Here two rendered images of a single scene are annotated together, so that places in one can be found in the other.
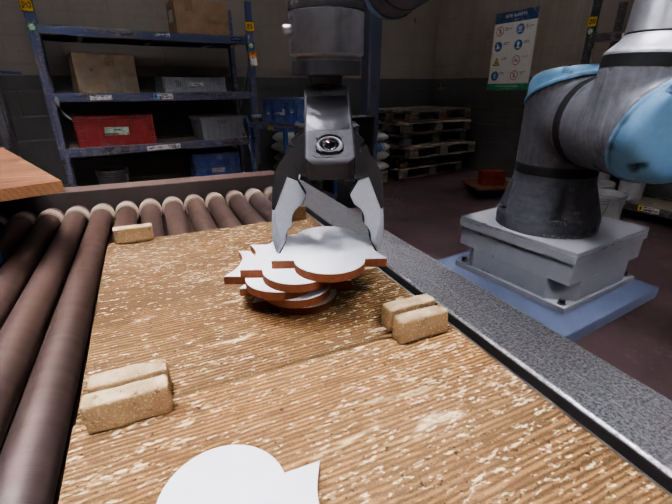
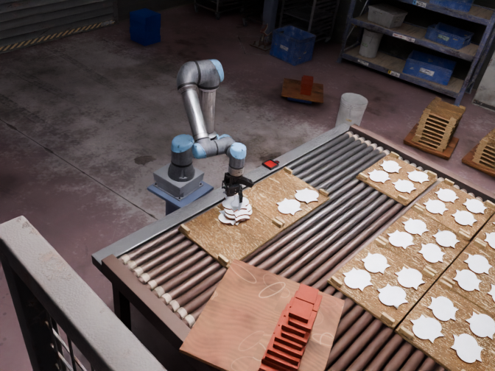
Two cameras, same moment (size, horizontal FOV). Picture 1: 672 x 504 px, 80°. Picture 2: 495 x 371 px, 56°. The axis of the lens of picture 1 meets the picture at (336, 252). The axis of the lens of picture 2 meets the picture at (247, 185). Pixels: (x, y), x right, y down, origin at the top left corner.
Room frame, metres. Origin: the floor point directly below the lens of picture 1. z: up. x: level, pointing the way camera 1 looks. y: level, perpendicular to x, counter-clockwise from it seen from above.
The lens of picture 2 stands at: (1.25, 1.69, 2.52)
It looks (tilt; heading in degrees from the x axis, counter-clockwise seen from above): 37 degrees down; 243
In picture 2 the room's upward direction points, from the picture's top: 8 degrees clockwise
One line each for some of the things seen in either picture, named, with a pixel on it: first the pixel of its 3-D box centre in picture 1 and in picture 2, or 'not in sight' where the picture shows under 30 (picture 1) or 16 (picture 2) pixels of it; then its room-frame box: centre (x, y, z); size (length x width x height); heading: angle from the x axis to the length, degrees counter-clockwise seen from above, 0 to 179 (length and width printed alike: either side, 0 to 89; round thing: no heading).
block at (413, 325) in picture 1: (420, 323); not in sight; (0.35, -0.09, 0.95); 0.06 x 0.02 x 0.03; 114
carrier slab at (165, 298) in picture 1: (243, 279); (231, 229); (0.49, 0.13, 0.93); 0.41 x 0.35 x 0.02; 25
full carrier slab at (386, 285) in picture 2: not in sight; (382, 278); (-0.07, 0.64, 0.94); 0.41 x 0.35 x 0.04; 24
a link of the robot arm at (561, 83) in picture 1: (569, 116); (183, 149); (0.62, -0.34, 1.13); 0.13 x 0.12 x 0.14; 6
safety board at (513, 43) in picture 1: (511, 51); not in sight; (5.60, -2.19, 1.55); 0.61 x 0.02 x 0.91; 32
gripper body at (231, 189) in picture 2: (326, 122); (233, 182); (0.46, 0.01, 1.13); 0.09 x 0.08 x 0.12; 3
